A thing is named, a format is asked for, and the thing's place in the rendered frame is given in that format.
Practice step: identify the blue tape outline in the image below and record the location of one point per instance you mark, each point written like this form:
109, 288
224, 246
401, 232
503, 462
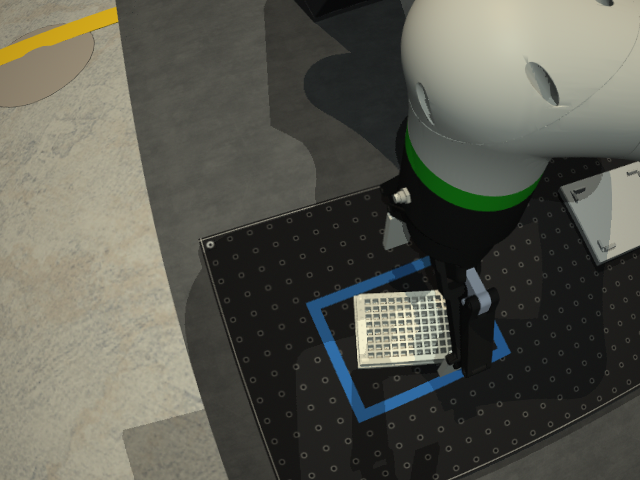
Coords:
361, 413

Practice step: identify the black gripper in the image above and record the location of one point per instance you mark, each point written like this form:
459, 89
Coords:
470, 319

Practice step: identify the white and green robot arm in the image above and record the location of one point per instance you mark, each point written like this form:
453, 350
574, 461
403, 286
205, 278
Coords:
511, 84

